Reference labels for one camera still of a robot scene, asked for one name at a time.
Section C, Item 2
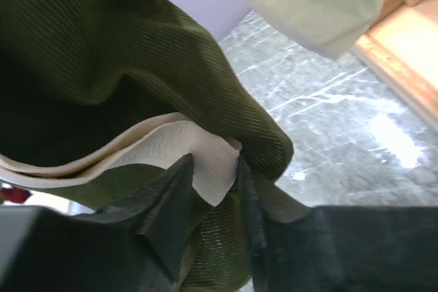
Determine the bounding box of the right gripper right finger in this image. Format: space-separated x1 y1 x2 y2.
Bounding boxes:
236 157 437 291

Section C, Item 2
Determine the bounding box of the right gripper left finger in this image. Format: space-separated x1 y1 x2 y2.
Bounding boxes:
1 155 194 291

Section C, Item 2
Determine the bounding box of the olive green underwear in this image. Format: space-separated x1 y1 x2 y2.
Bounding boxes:
1 0 294 291

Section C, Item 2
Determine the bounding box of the wooden clothes rack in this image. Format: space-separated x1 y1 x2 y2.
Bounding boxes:
354 0 437 127

